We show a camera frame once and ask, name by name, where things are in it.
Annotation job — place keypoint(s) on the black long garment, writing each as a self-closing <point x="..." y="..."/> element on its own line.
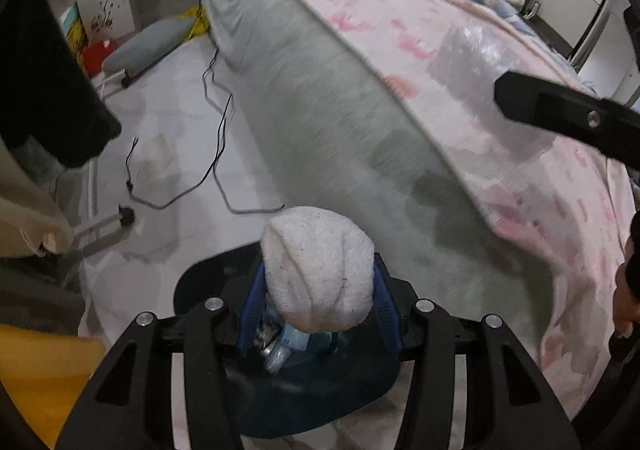
<point x="45" y="80"/>

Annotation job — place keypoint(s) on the dark round bin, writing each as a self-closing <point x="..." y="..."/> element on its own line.
<point x="310" y="395"/>

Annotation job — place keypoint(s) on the grey floor cushion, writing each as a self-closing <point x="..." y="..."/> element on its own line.
<point x="150" y="43"/>

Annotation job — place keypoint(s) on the pink printed blanket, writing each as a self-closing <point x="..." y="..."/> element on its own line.
<point x="550" y="210"/>

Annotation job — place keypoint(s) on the red box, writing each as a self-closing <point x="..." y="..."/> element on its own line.
<point x="97" y="59"/>

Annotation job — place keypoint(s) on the grey upholstered bed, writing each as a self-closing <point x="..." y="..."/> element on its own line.
<point x="320" y="95"/>

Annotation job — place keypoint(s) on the blue white packet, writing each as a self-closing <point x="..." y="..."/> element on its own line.
<point x="295" y="341"/>

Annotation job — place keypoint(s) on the clear plastic bag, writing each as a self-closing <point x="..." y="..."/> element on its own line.
<point x="475" y="65"/>

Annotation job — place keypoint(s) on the person's right hand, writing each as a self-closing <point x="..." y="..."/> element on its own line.
<point x="629" y="295"/>

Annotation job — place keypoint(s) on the yellow green picture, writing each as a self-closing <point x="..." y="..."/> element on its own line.
<point x="72" y="30"/>

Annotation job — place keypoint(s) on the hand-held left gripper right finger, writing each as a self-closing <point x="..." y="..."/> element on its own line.
<point x="387" y="320"/>

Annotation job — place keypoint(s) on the white sock ball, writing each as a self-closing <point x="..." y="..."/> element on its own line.
<point x="315" y="270"/>

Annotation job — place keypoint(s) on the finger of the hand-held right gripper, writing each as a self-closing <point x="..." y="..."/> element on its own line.
<point x="550" y="105"/>

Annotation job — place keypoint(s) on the yellow plastic bag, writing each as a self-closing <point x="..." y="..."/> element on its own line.
<point x="196" y="23"/>

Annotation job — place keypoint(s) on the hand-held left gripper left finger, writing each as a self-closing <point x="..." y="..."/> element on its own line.
<point x="250" y="315"/>

